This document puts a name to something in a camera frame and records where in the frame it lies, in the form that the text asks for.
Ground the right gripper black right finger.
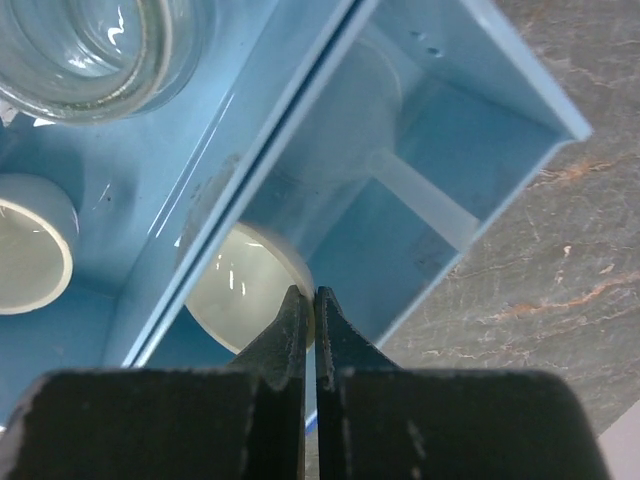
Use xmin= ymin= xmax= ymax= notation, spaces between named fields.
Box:
xmin=314 ymin=287 xmax=609 ymax=479

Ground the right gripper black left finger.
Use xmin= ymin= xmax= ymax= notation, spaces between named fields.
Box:
xmin=1 ymin=287 xmax=308 ymax=479

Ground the white dome lid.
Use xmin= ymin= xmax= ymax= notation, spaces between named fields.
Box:
xmin=186 ymin=222 xmax=315 ymax=354

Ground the light blue bin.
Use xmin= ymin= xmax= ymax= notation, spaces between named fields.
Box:
xmin=124 ymin=0 xmax=595 ymax=371
xmin=1 ymin=1 xmax=351 ymax=419

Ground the small white cup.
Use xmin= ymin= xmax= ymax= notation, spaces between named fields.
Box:
xmin=1 ymin=174 xmax=79 ymax=315

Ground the clear plastic funnel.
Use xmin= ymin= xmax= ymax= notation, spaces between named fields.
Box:
xmin=278 ymin=42 xmax=479 ymax=252

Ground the light blue front bin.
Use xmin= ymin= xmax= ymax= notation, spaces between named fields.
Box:
xmin=124 ymin=0 xmax=595 ymax=371

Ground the clear glass jar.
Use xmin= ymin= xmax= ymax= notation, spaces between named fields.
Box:
xmin=1 ymin=1 xmax=211 ymax=125

